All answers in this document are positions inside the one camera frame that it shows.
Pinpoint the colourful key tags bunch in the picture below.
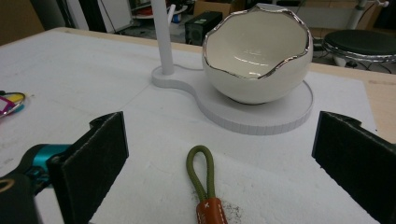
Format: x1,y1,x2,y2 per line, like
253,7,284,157
0,90,26,119

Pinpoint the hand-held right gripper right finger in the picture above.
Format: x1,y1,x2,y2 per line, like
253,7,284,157
311,110,396,224

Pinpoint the black computer tower, green label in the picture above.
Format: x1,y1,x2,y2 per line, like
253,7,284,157
184,11,223,47

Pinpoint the black round stool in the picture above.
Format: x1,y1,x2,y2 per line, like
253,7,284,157
321,29,396,68

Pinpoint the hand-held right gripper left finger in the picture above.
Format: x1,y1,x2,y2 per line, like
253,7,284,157
46,111,130,224

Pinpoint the cardboard box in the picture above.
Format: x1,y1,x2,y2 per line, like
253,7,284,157
192,0,235,18

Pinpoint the white desk leg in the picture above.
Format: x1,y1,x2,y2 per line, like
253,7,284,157
346,0,390,31

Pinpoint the white eggshell-shaped bowl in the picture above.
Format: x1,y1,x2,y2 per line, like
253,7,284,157
201,3,314,105

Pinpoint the white cabinet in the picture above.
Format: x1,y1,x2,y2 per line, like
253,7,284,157
66,0,134,34

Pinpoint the white foam mat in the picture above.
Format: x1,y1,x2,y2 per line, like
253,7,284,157
0,31,382,224

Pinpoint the white key stand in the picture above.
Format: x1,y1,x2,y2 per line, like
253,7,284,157
150,0,315,136

